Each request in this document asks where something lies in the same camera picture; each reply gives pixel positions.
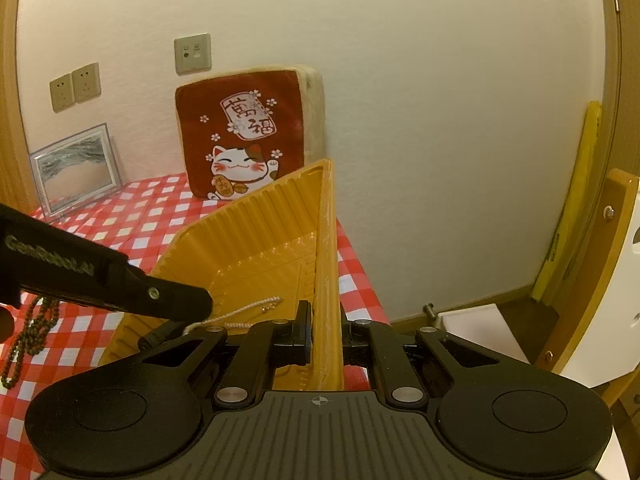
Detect pearl bead necklace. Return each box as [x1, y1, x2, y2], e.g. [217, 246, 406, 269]
[184, 296, 284, 336]

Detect wooden chair white backrest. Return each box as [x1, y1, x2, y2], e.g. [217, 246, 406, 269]
[531, 167, 640, 411]

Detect yellow board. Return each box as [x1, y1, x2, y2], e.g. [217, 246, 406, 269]
[531, 101, 605, 306]

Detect brown bead necklace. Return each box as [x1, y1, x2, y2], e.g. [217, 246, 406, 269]
[0, 294, 62, 390]

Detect silver picture frame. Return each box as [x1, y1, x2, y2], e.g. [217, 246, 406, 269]
[29, 122, 123, 218]

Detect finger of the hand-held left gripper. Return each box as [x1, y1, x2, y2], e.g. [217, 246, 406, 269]
[120, 261, 214, 322]

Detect beige wall socket round holes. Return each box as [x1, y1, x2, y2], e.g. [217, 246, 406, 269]
[174, 33, 213, 76]

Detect wooden wardrobe panel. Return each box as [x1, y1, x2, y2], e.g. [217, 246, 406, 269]
[0, 0, 43, 221]

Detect red cat print cushion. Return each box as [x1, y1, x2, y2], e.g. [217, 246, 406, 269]
[175, 64, 326, 202]

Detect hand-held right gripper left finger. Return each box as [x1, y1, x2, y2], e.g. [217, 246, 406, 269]
[140, 300, 315, 408]

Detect white box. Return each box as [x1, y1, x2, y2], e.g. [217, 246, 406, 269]
[432, 302, 531, 366]

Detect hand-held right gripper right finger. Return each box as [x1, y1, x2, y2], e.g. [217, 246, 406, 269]
[341, 317, 506, 406]

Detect brown door frame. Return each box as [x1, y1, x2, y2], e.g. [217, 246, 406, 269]
[545, 0, 640, 311]

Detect red white checkered tablecloth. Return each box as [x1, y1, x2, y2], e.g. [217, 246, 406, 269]
[0, 172, 391, 480]

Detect yellow plastic tray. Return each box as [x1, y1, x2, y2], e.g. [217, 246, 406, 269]
[97, 157, 346, 392]

